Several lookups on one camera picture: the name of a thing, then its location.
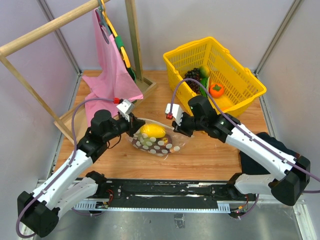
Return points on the yellow green toy mango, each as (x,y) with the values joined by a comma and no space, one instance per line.
(204,72)

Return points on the clear polka dot zip bag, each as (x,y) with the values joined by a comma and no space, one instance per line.
(179,140)

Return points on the grey clothes hanger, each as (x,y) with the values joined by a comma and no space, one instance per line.
(105,30)

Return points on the green t-shirt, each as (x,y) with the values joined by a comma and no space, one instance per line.
(124,85)

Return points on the toy watermelon slice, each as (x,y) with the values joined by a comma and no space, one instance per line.
(205,83)

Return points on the wooden clothes rack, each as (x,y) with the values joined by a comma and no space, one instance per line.
(148,86)

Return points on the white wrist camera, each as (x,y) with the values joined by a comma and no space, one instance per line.
(125,108)
(174,111)

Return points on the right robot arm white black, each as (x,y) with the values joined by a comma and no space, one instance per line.
(287,175)

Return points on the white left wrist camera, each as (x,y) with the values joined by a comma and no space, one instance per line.
(125,108)

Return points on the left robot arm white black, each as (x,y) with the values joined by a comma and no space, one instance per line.
(42,209)

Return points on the orange toy persimmon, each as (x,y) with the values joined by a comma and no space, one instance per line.
(216,90)

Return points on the green toy cabbage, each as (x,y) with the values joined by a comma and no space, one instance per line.
(141,141)

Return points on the pink t-shirt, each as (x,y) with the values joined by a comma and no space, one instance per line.
(101,95)

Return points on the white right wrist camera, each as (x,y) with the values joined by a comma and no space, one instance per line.
(174,111)

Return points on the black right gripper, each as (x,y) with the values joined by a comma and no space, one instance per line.
(181,128)

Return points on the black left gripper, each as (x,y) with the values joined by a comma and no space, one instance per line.
(133,125)

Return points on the yellow clothes hanger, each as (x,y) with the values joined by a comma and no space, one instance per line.
(118,40)

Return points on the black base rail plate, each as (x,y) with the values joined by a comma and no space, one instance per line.
(165,196)

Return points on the black toy grapes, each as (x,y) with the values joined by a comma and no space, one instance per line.
(193,74)

